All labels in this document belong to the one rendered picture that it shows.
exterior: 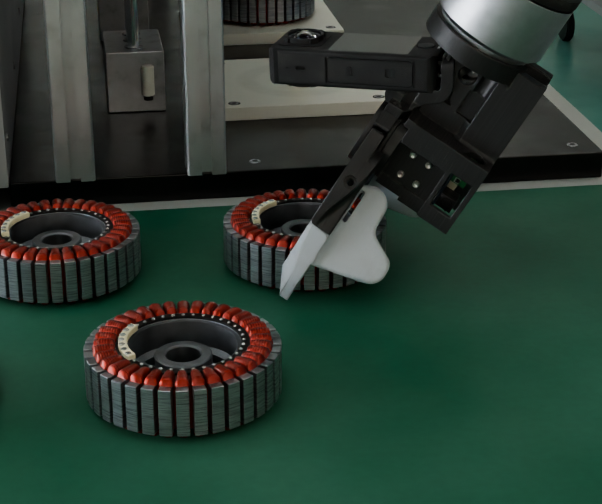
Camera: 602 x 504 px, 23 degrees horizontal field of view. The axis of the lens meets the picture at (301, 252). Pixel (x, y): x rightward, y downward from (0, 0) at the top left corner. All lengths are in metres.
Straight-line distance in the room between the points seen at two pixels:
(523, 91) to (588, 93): 3.11
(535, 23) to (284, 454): 0.30
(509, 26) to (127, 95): 0.47
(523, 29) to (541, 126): 0.36
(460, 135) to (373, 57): 0.07
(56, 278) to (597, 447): 0.36
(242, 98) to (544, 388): 0.50
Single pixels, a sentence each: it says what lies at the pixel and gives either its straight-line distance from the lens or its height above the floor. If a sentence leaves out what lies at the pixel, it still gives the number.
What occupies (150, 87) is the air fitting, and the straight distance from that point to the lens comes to 1.26.
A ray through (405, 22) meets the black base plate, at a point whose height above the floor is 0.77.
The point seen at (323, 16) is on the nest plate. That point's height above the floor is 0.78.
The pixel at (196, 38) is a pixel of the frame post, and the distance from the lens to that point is 1.09.
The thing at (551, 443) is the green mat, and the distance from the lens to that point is 0.81.
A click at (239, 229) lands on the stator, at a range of 0.98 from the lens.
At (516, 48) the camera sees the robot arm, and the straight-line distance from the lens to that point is 0.90.
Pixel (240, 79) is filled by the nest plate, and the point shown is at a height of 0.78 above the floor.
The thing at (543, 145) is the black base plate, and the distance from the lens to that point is 1.20.
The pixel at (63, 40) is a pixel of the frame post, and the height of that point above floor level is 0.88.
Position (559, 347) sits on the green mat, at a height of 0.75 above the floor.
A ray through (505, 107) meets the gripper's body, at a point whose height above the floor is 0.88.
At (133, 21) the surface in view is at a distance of 1.27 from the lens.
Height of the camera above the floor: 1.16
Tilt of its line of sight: 23 degrees down
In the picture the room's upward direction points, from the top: straight up
